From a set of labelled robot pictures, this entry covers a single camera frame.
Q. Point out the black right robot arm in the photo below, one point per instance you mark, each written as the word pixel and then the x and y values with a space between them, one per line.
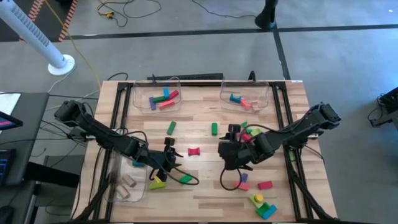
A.
pixel 298 130

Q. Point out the red bow-tie block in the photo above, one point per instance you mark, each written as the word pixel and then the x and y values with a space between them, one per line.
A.
pixel 193 152

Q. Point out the blue wooden arch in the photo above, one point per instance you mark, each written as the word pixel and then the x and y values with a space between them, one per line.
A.
pixel 234 99

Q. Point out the green sticker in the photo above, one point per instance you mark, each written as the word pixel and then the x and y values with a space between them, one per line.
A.
pixel 291 155

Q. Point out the black bar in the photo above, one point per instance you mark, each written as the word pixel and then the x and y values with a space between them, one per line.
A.
pixel 186 76

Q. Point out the red wooden plank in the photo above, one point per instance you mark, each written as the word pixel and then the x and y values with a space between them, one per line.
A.
pixel 166 104

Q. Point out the indigo wooden block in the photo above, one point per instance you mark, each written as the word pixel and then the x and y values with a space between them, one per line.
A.
pixel 244 177
pixel 152 103

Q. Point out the natural wooden arch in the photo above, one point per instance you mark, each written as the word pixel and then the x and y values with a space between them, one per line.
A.
pixel 255 107

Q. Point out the red-orange wooden block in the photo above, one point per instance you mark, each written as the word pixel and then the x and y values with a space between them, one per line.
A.
pixel 244 186

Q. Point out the black equipment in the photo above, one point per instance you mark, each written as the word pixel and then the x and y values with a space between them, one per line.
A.
pixel 388 105

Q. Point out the flat green wooden block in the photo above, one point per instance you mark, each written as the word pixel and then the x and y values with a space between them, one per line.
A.
pixel 171 127

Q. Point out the black side desk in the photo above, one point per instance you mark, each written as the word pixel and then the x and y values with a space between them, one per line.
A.
pixel 28 130

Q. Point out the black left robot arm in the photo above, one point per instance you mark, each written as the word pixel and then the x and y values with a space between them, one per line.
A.
pixel 93 127

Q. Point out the clear plastic bin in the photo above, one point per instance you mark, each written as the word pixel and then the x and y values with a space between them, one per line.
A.
pixel 143 87
pixel 136 196
pixel 261 93

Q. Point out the salmon wooden arch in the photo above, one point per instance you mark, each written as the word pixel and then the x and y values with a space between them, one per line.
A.
pixel 245 104

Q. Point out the light green wooden block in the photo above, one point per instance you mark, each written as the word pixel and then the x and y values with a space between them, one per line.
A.
pixel 256 132

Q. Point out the yellow wooden cylinder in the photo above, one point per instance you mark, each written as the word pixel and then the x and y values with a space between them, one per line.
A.
pixel 258 198

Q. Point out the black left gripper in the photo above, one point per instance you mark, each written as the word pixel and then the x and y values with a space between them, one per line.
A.
pixel 160 160

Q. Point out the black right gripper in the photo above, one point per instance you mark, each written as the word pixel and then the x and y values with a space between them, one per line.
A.
pixel 239 154

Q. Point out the natural wooden cylinder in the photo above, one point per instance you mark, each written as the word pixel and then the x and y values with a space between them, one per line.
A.
pixel 129 180
pixel 123 192

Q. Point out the red wooden cylinder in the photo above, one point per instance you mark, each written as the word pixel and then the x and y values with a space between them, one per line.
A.
pixel 246 137

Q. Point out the black keyboard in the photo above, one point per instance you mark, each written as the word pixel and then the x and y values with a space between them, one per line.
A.
pixel 6 168

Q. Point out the thick green wooden block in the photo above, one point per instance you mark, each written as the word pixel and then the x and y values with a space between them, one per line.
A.
pixel 186 179

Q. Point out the black clamp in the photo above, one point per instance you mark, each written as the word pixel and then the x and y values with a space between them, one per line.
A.
pixel 252 76

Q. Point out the white tower fan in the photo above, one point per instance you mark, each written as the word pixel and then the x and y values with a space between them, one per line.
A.
pixel 28 29

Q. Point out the blue wooden plank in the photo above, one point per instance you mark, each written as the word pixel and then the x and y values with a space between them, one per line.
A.
pixel 166 93

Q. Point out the black mat with striped edge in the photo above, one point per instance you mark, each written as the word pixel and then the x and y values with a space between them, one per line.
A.
pixel 49 18

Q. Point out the blue wooden block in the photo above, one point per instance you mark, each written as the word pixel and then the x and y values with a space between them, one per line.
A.
pixel 270 212

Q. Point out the green wooden arch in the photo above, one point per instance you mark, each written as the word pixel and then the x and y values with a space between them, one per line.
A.
pixel 262 210
pixel 244 124

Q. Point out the red wooden block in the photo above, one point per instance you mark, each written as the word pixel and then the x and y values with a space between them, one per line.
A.
pixel 174 95
pixel 265 185

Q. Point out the tablet with pink screen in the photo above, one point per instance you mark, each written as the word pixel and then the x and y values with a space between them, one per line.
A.
pixel 7 123

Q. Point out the black table frame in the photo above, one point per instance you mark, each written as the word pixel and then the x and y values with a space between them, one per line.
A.
pixel 277 93

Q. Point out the green wooden cylinder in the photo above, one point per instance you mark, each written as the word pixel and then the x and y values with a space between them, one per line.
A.
pixel 214 129

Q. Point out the blue wooden cylinder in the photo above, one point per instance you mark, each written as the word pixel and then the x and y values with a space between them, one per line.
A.
pixel 138 164

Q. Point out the lime green cylinder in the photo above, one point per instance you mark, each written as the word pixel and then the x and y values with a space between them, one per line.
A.
pixel 158 186

